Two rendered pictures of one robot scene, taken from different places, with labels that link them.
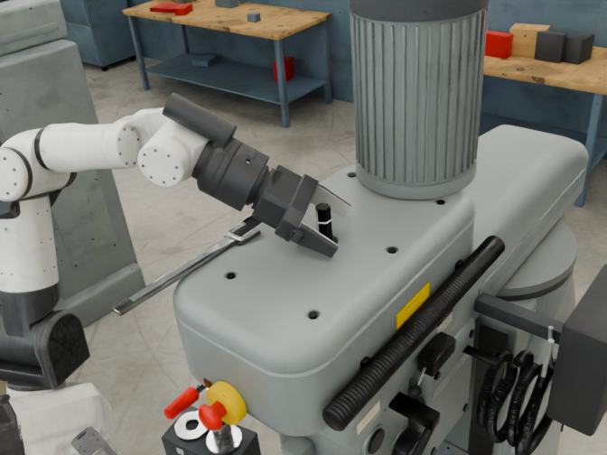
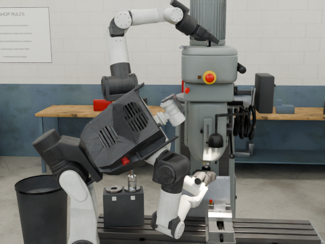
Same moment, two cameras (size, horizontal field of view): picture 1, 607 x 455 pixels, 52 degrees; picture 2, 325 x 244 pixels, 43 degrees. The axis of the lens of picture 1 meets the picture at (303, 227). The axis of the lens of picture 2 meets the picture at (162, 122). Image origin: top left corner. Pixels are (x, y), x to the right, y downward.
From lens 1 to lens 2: 1.67 m
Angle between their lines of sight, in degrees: 40
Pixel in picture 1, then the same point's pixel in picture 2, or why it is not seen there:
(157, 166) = (176, 14)
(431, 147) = (220, 28)
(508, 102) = not seen: hidden behind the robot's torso
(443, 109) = (222, 17)
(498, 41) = (106, 103)
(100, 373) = not seen: outside the picture
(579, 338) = (265, 78)
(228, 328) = (212, 49)
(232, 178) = (192, 21)
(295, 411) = (233, 69)
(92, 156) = (149, 16)
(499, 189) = not seen: hidden behind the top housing
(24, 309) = (127, 68)
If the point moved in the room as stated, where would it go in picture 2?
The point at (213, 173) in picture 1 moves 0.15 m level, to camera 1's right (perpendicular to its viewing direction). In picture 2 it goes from (187, 19) to (210, 20)
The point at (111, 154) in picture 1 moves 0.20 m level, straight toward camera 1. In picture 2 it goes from (156, 15) to (194, 13)
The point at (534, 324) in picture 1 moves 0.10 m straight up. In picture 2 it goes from (245, 91) to (245, 73)
